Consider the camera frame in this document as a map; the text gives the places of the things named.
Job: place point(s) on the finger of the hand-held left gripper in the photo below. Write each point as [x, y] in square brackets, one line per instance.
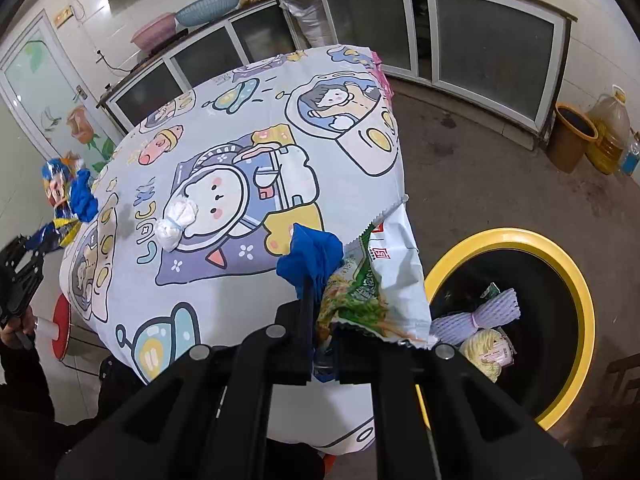
[27, 257]

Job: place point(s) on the blue plastic bag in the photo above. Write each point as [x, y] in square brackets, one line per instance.
[310, 255]
[82, 200]

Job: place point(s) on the cartoon printed tablecloth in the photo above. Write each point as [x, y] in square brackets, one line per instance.
[225, 135]

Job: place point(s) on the red round stool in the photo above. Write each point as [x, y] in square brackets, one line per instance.
[62, 325]

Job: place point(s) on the dark wooden chair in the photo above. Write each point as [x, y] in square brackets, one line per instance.
[617, 395]

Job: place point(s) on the brown plastic bucket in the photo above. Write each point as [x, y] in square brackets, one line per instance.
[570, 140]

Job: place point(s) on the blue plastic basket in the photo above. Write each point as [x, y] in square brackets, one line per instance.
[207, 7]

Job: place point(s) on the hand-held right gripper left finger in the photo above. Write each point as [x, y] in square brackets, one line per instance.
[302, 340]

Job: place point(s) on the green and white snack packet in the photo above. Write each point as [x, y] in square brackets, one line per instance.
[395, 270]

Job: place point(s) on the white door with flower print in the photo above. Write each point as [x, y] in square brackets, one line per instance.
[35, 100]

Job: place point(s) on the person's left hand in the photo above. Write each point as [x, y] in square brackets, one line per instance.
[29, 317]

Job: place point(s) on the black bin with yellow rim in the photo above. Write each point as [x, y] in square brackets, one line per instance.
[550, 300]

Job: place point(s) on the small blue bottle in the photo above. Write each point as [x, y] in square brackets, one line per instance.
[631, 157]

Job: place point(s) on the small green wrapper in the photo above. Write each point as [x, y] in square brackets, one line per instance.
[490, 294]

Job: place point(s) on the white woven sack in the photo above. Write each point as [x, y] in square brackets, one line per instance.
[310, 22]

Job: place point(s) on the person's left forearm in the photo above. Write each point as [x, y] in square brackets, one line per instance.
[25, 385]

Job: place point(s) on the purple foam net bundle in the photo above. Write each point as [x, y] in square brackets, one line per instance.
[480, 317]

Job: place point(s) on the pink plastic basin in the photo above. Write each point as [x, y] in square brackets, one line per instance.
[152, 30]

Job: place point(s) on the kitchen cabinet with glass doors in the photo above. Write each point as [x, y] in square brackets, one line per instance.
[475, 45]

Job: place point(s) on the small white tied bag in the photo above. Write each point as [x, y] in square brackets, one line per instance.
[172, 227]

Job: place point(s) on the colourful blue yellow snack packet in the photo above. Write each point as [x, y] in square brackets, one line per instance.
[55, 185]

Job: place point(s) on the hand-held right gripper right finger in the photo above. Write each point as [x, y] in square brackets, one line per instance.
[360, 365]

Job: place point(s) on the large cooking oil bottle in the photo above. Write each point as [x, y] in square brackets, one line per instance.
[610, 135]

